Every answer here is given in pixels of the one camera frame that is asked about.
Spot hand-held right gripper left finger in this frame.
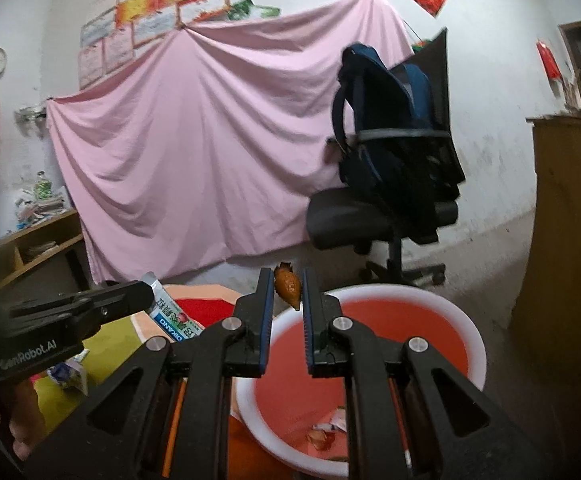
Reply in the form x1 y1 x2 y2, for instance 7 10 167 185
23 267 274 480

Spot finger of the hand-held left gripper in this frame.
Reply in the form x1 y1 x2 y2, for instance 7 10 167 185
10 281 155 334

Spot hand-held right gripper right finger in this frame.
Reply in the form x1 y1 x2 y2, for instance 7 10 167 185
303 267 546 480

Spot orange brown snack packet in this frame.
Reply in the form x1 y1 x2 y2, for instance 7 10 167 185
274 262 302 311

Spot white packet with blue band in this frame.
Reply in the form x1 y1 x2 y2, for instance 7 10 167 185
143 272 206 343

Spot red basin with white rim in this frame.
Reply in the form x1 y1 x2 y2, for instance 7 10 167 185
228 284 487 479

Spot person's left hand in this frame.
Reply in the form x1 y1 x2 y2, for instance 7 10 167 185
0 385 47 461

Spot colourful printed mat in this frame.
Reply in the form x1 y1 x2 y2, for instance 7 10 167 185
23 284 244 426

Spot wooden shelf unit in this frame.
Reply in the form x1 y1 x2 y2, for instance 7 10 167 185
0 209 88 291

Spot torn wrapper scraps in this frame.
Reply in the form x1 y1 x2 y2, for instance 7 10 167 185
306 407 351 453

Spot stack of papers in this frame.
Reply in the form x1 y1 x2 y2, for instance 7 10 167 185
14 187 71 226

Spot black office chair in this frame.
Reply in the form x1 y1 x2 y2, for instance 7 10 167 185
305 27 467 288

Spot green glass jar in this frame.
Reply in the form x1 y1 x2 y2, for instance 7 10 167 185
34 172 54 201

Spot pink cloth sheet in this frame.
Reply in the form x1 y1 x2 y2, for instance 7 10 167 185
45 0 416 283

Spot dark blue backpack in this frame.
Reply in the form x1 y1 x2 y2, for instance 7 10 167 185
331 42 466 246

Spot wooden cabinet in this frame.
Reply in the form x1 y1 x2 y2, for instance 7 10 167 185
513 112 581 391

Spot red hanging ornament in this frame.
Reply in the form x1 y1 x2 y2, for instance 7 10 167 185
536 40 564 96

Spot metal wall rack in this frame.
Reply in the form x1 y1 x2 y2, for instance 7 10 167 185
14 105 48 123

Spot row of wall certificates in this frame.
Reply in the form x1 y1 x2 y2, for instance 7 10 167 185
78 0 264 90

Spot green wall picture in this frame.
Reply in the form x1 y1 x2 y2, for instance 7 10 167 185
228 0 281 22

